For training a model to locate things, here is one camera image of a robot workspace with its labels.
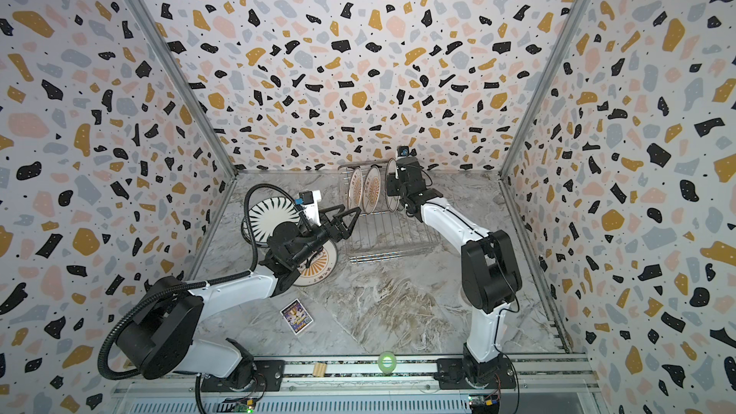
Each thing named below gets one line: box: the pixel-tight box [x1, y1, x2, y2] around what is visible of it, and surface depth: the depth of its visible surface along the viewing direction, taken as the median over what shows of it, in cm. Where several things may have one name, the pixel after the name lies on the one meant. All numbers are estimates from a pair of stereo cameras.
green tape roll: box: [377, 350, 398, 375], surface depth 78 cm
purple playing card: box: [279, 298, 315, 336], surface depth 84 cm
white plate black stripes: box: [248, 195, 301, 244], surface depth 107 cm
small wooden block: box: [312, 362, 327, 378], surface depth 76 cm
